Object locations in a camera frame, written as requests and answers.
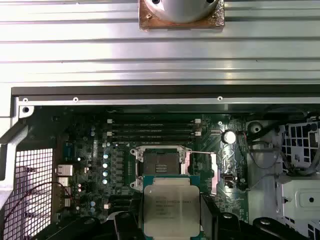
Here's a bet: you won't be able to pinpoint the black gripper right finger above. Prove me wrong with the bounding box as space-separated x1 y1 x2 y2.
200 193 303 240

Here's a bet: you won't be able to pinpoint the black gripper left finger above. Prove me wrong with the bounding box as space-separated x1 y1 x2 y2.
33 193 145 240

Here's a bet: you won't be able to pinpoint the silver CPU green edge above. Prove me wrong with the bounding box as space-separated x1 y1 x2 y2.
141 174 202 240

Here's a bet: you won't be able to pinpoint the CPU socket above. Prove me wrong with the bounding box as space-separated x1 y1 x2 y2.
129 146 193 195

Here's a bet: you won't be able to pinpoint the RAM slot black clips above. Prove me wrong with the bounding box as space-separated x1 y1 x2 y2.
111 124 197 130
111 136 197 143

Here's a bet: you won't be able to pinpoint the RAM slot white clips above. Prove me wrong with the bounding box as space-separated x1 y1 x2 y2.
106 131 202 137
106 118 202 125

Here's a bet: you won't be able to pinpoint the silver coin cell battery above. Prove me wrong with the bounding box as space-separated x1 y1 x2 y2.
221 128 237 145

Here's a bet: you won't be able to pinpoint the silver disk bay cage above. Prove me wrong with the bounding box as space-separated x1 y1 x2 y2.
276 121 320 240

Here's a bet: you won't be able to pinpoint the green motherboard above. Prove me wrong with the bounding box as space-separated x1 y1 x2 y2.
53 106 251 240

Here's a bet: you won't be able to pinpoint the black PC case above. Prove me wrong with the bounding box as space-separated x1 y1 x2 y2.
0 86 320 240

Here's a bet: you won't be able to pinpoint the grey sleeved wire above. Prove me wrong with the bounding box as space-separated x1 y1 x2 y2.
246 147 285 191

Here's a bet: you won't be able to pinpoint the red and black wire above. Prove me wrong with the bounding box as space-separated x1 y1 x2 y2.
4 181 76 226

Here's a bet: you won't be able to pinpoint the thick black cable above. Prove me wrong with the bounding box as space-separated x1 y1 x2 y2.
243 109 316 145

